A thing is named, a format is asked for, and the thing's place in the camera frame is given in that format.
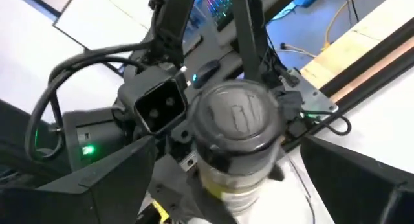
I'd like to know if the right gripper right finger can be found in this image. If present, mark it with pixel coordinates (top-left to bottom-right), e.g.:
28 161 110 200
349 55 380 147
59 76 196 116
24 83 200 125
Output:
300 135 414 224

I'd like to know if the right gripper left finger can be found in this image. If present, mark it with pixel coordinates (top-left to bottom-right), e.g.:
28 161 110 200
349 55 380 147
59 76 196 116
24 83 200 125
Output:
0 135 157 224

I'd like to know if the black-lid green-label spice jar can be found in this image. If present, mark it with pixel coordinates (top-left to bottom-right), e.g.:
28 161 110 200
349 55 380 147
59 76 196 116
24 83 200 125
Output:
188 80 285 218

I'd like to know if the yellow tag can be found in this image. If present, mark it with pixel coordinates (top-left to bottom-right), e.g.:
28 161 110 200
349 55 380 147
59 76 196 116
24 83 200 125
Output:
151 199 171 223

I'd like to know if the silver mounting plate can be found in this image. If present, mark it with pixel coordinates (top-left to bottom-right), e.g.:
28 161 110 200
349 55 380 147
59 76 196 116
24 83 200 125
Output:
281 68 339 113

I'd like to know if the black computer mouse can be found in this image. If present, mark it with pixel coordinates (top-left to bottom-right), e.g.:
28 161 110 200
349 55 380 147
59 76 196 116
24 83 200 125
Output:
193 59 221 89

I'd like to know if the backlit computer keyboard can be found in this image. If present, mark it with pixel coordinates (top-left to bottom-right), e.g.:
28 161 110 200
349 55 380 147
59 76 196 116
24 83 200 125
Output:
190 0 234 27

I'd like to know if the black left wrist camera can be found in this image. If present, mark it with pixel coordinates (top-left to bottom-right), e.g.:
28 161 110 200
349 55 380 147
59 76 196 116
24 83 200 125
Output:
133 77 189 135

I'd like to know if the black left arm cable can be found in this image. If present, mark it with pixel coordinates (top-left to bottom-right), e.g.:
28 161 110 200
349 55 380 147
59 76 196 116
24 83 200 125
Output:
25 41 153 162

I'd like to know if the yellow cable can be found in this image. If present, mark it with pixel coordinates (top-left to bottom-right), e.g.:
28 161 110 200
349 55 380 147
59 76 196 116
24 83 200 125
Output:
325 0 366 52

